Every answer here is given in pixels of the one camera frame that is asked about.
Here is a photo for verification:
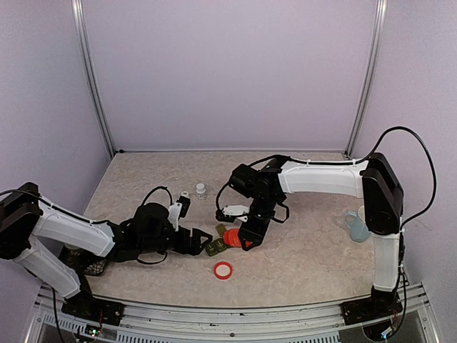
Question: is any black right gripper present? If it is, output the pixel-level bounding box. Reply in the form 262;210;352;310
237;194;278;250

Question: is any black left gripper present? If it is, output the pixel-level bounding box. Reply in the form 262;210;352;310
139;226;213;255

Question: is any red cylindrical can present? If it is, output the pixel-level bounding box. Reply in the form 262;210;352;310
223;229;242;248

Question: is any green pill organizer box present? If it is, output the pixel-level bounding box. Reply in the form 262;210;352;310
205;224;228;257

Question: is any red can lid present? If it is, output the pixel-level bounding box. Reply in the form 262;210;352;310
214;262;233;280

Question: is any small white pill bottle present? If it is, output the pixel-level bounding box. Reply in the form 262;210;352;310
196;183;206;199

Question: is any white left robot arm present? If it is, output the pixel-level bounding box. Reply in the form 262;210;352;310
1;182;213;318

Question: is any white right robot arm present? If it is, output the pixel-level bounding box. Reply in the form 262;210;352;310
216;153;404;317

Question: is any black square tray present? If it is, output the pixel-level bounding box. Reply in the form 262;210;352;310
59;247;109;277

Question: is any light blue mug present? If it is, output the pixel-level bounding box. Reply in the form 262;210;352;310
344;206;371;243

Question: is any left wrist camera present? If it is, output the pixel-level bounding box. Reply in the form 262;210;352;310
168;195;191;232

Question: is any front aluminium rail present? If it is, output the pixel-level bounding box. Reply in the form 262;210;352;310
34;284;439;342

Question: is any right aluminium frame post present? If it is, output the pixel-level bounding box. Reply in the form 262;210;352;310
344;0;388;159

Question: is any aluminium frame post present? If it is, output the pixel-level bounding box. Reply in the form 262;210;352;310
344;0;388;159
71;0;116;159

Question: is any left aluminium frame post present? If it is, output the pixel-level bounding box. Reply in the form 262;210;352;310
71;0;116;159

